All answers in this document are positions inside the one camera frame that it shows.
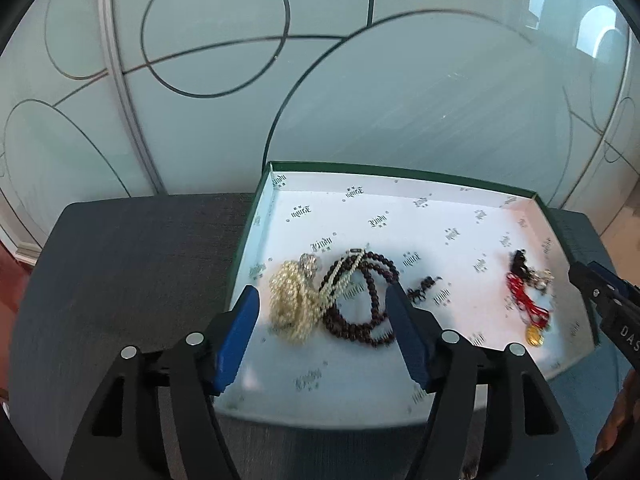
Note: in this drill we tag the small gold charm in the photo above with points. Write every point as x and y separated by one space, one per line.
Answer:
535 336

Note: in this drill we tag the pearl cluster earrings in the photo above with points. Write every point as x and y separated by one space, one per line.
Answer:
542 279

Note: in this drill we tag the green shallow cardboard box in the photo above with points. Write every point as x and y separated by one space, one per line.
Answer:
425 220

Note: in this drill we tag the frosted glass sliding door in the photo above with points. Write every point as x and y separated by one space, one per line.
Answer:
60 135
400 85
625 185

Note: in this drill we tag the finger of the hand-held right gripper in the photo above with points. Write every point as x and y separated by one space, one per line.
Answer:
612 280
585 282

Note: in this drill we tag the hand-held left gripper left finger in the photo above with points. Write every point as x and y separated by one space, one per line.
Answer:
235 340

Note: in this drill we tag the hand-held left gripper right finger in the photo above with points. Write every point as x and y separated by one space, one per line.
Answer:
407 335

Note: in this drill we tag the dark grey tablecloth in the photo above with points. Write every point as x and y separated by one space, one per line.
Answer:
125 260

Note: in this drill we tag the silver flower brooch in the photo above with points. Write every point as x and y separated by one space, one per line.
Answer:
308 264

